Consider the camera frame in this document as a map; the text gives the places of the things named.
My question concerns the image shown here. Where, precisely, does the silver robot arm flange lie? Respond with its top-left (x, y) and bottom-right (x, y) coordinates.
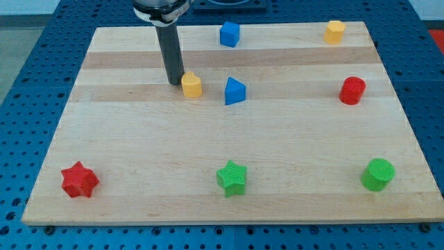
top-left (132, 0), bottom-right (194, 27)

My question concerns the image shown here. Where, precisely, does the blue triangle block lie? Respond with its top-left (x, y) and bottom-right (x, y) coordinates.
top-left (224, 77), bottom-right (246, 106)

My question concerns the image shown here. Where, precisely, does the yellow heart block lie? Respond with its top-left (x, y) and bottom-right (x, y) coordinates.
top-left (181, 72), bottom-right (203, 98)

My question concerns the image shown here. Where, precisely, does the light wooden board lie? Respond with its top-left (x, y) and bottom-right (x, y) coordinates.
top-left (22, 22), bottom-right (443, 226)

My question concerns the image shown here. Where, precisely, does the green star block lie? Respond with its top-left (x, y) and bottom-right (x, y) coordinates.
top-left (216, 160), bottom-right (247, 198)

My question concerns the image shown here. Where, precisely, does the blue cube block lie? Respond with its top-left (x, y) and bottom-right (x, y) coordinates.
top-left (219, 22), bottom-right (240, 47)

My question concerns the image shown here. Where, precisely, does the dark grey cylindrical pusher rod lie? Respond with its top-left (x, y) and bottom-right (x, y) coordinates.
top-left (155, 23), bottom-right (185, 85)

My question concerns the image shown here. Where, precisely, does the red cylinder block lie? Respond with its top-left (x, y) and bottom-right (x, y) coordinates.
top-left (339, 76), bottom-right (366, 105)

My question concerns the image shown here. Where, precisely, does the yellow hexagon block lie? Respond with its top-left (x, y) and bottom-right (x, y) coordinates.
top-left (323, 20), bottom-right (346, 45)

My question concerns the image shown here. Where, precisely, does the red star block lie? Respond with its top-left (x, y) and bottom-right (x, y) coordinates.
top-left (61, 161), bottom-right (100, 198)

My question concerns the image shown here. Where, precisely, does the green cylinder block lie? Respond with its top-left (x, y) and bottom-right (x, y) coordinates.
top-left (361, 158), bottom-right (395, 192)

